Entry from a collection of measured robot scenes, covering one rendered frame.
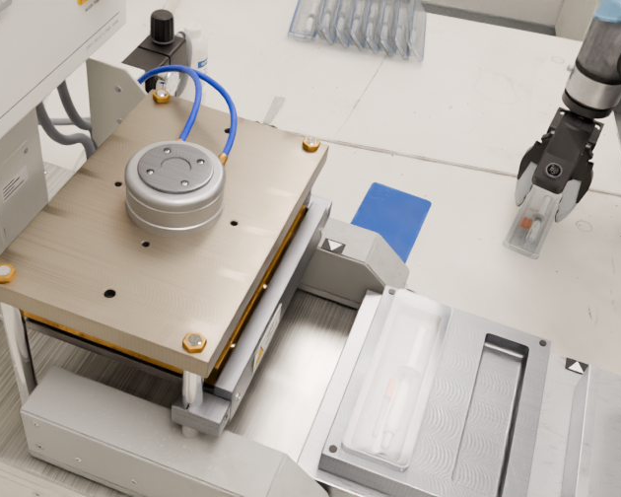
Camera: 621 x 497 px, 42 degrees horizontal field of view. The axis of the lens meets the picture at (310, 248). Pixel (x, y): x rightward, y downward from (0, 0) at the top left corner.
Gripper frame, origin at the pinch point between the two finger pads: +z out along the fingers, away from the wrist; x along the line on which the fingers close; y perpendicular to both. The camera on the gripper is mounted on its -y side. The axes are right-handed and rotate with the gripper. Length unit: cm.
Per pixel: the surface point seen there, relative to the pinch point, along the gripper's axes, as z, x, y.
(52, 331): -25, 31, -71
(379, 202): 2.8, 22.2, -9.7
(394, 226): 2.8, 18.1, -13.3
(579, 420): -22, -11, -53
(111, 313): -33, 24, -72
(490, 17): 69, 48, 191
